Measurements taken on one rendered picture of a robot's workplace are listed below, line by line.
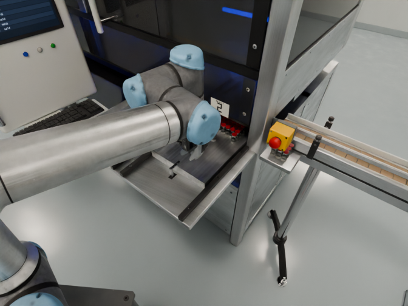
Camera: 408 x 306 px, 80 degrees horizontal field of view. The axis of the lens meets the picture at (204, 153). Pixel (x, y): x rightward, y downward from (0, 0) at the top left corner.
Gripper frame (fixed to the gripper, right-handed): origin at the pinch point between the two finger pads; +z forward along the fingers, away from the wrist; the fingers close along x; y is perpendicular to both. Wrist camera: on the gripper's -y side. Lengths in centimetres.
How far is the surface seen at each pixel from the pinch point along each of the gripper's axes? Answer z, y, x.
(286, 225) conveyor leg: 68, -38, 32
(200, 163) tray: 11.4, -5.3, -3.0
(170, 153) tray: 11.4, -2.3, -15.6
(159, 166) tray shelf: 11.6, 5.2, -14.2
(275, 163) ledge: 11.7, -23.4, 19.5
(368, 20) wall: 86, -483, -22
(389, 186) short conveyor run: 8, -34, 55
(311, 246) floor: 100, -54, 50
